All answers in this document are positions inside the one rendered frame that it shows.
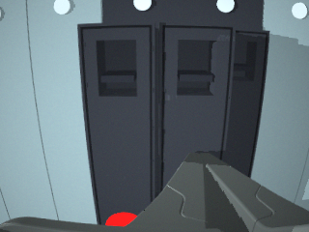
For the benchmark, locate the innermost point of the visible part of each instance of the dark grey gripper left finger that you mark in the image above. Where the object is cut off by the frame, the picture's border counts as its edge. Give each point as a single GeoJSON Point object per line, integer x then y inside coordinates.
{"type": "Point", "coordinates": [181, 206]}

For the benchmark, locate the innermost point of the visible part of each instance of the dark grey server rack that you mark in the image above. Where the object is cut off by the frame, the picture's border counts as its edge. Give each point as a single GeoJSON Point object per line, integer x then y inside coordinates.
{"type": "Point", "coordinates": [44, 167]}

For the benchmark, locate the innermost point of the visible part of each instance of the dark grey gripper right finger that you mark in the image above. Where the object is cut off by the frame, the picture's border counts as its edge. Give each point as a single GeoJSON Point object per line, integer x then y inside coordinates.
{"type": "Point", "coordinates": [237, 203]}

